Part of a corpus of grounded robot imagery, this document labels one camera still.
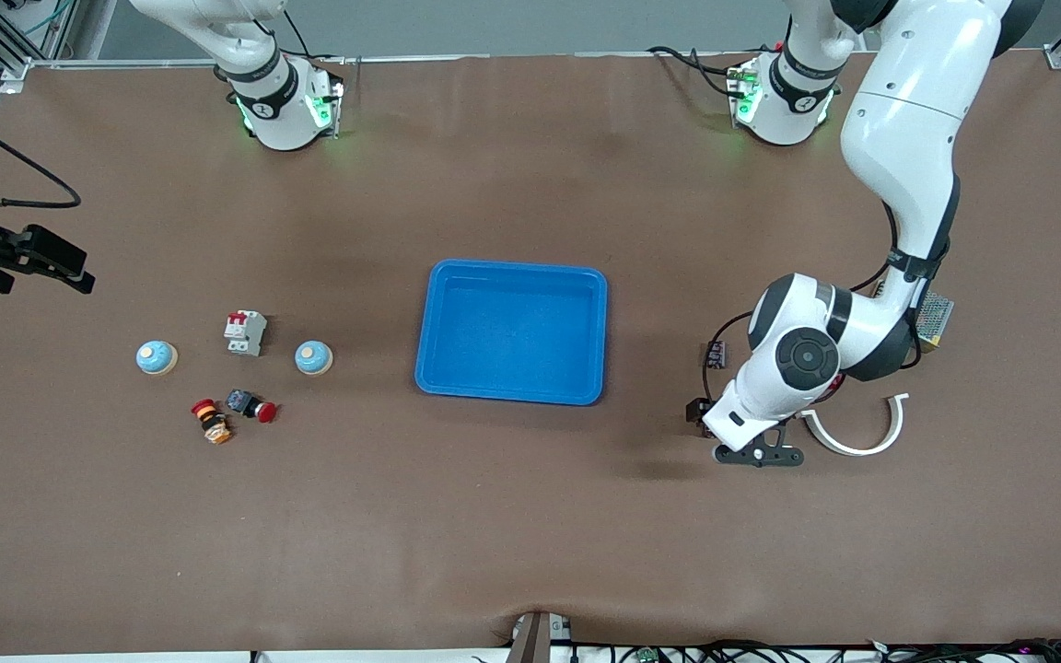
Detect light blue call bell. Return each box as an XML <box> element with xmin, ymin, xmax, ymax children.
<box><xmin>135</xmin><ymin>340</ymin><xmax>180</xmax><ymax>377</ymax></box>
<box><xmin>295</xmin><ymin>340</ymin><xmax>334</xmax><ymax>377</ymax></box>

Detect white curved plastic clip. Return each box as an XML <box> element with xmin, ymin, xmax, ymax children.
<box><xmin>799</xmin><ymin>392</ymin><xmax>911</xmax><ymax>458</ymax></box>

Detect brown table mat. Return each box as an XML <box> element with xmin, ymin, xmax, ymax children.
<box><xmin>0</xmin><ymin>51</ymin><xmax>1061</xmax><ymax>657</ymax></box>

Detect blue plastic tray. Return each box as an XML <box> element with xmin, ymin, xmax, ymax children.
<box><xmin>414</xmin><ymin>259</ymin><xmax>607</xmax><ymax>407</ymax></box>

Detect red yellow emergency stop button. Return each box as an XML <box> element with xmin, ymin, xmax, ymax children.
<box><xmin>191</xmin><ymin>398</ymin><xmax>235</xmax><ymax>446</ymax></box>

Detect red pushbutton with grey body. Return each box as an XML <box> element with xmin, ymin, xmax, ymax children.
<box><xmin>225</xmin><ymin>389</ymin><xmax>280</xmax><ymax>425</ymax></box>

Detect metal mesh power supply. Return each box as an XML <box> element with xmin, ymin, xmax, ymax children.
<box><xmin>917</xmin><ymin>293</ymin><xmax>956</xmax><ymax>354</ymax></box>

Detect black left camera bracket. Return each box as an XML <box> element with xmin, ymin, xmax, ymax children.
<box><xmin>713</xmin><ymin>417</ymin><xmax>807</xmax><ymax>469</ymax></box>

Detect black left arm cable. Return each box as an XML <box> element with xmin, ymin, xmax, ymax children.
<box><xmin>702</xmin><ymin>198</ymin><xmax>918</xmax><ymax>369</ymax></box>

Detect white circuit breaker red switch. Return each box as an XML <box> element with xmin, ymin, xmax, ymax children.
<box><xmin>223</xmin><ymin>309</ymin><xmax>268</xmax><ymax>357</ymax></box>

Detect tangled black cables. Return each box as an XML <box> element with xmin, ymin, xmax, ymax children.
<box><xmin>577</xmin><ymin>638</ymin><xmax>1061</xmax><ymax>663</ymax></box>

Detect black base cable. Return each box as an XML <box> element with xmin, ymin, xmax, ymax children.
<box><xmin>646</xmin><ymin>44</ymin><xmax>743</xmax><ymax>100</ymax></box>

